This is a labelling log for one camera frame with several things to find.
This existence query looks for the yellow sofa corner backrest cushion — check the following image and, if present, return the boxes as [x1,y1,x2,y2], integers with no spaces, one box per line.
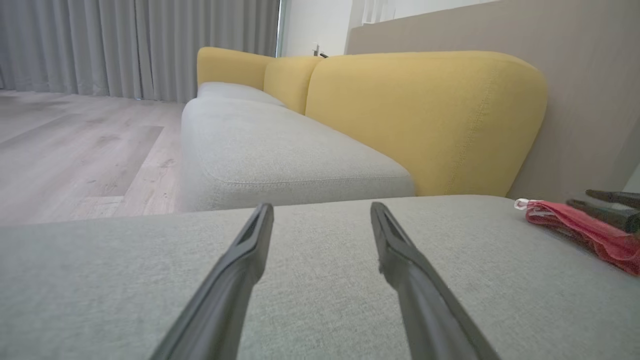
[196,46,277,92]

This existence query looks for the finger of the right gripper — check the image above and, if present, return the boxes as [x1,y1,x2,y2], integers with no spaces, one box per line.
[567,198,640,234]
[585,189,640,209]

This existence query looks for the beige partition panel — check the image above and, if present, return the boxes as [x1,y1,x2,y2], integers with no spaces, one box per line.
[344,0,640,202]

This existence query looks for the short grey sofa seat cushion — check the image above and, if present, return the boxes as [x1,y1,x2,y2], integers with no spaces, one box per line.
[197,81,287,107]

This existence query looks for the red shorts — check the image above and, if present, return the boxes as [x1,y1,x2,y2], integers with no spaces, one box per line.
[514,198,640,277]

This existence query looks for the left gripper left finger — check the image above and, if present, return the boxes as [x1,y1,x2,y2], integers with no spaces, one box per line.
[150,202,275,360]

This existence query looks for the grey pleated curtain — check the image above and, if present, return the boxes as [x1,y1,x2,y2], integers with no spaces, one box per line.
[0,0,282,104]

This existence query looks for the wide yellow sofa backrest cushion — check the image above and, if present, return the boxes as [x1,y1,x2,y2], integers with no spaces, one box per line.
[305,50,548,197]

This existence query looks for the narrow yellow sofa backrest cushion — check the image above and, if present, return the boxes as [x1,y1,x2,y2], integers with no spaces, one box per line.
[263,55,324,115]

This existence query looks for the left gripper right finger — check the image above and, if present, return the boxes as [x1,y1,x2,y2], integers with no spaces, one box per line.
[370,201,501,360]

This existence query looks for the white slatted rack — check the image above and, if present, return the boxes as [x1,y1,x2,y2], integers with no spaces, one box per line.
[361,0,397,24]

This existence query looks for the long grey sofa seat cushion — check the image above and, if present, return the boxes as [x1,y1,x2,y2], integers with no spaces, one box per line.
[180,96,416,213]

